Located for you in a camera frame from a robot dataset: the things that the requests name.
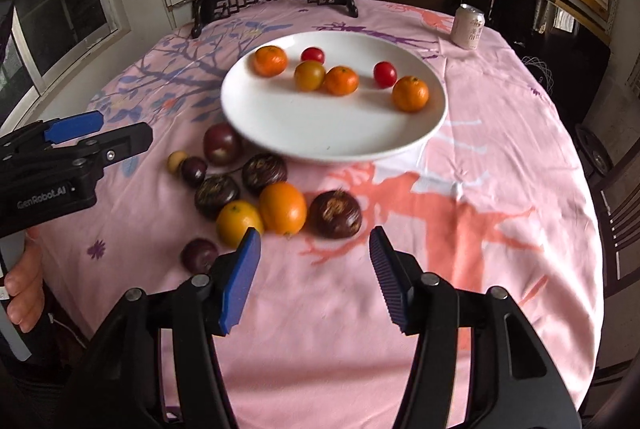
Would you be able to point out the yellow-orange tomato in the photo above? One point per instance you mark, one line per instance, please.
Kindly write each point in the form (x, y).
(309, 76)

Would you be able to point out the small yellow tomato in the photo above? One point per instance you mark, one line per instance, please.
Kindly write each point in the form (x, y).
(176, 161)

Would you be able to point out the large dark purple tomato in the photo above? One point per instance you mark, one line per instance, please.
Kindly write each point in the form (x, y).
(222, 144)

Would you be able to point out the window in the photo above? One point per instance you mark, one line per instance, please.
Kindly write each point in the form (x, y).
(55, 9)

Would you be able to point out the red cherry tomato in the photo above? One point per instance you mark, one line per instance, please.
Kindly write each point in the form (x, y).
(385, 74)
(313, 54)

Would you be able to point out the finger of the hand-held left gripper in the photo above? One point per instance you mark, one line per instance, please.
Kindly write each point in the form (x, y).
(75, 126)
(125, 141)

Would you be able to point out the black wheeled object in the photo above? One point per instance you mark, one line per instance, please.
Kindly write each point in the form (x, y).
(595, 149)

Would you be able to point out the mandarin orange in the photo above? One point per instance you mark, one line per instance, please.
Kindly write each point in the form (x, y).
(341, 81)
(270, 61)
(410, 94)

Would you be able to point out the round yellow-orange citrus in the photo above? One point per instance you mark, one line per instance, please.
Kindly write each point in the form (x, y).
(236, 221)

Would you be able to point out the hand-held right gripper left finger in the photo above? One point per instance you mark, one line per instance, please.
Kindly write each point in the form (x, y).
(240, 279)

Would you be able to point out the white plate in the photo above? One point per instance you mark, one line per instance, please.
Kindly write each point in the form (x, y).
(325, 124)

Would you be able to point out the dark wooden chair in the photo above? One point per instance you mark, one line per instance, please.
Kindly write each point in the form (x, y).
(622, 234)

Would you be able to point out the person's left hand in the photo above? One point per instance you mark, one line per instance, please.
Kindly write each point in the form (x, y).
(25, 284)

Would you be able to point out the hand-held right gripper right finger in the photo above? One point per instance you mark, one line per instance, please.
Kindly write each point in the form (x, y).
(387, 274)

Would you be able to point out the dark brown water chestnut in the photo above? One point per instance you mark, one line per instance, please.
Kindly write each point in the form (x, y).
(335, 214)
(264, 173)
(216, 195)

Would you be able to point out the small dark purple tomato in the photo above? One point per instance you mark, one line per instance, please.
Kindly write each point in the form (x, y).
(193, 171)
(197, 255)

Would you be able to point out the pink drink can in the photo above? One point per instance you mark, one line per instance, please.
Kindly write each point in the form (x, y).
(467, 29)

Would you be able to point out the pink printed tablecloth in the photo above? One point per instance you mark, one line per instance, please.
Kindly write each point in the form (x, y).
(500, 134)

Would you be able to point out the oval orange citrus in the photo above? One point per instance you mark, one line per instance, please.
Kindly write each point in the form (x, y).
(282, 208)

